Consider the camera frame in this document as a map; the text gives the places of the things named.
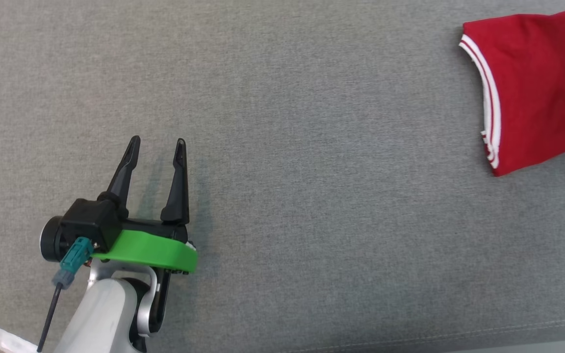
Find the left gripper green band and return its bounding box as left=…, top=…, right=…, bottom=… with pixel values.
left=91, top=135, right=198, bottom=274

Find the red garment with white trim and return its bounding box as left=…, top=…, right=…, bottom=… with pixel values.
left=458, top=6, right=565, bottom=177

